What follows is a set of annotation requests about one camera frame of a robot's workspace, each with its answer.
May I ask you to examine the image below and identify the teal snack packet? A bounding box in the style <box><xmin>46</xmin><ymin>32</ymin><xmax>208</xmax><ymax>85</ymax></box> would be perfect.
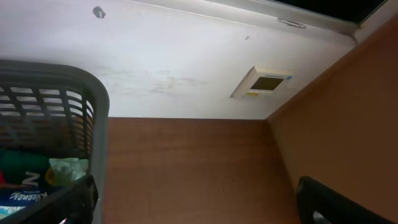
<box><xmin>45</xmin><ymin>158</ymin><xmax>89</xmax><ymax>186</ymax></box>

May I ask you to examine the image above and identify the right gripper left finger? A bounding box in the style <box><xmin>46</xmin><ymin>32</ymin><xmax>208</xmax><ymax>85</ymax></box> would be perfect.
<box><xmin>1</xmin><ymin>175</ymin><xmax>98</xmax><ymax>224</ymax></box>

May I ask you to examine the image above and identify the white wall thermostat panel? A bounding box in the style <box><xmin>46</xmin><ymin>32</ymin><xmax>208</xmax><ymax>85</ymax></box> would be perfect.
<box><xmin>230</xmin><ymin>66</ymin><xmax>294</xmax><ymax>100</ymax></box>

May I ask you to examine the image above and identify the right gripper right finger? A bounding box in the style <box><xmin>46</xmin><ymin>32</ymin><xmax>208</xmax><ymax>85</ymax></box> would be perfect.
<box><xmin>296</xmin><ymin>176</ymin><xmax>391</xmax><ymax>224</ymax></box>

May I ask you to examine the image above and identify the multicolour tissue packet bundle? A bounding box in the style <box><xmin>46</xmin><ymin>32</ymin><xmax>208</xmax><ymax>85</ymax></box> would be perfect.
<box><xmin>1</xmin><ymin>189</ymin><xmax>48</xmax><ymax>219</ymax></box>

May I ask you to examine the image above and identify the green Nescafe coffee bag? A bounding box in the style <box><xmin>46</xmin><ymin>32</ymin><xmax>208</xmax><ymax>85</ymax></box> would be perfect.
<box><xmin>1</xmin><ymin>149</ymin><xmax>50</xmax><ymax>188</ymax></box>

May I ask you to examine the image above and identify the grey plastic lattice basket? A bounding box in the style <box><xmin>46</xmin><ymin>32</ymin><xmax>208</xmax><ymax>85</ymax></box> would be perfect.
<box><xmin>1</xmin><ymin>60</ymin><xmax>109</xmax><ymax>223</ymax></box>

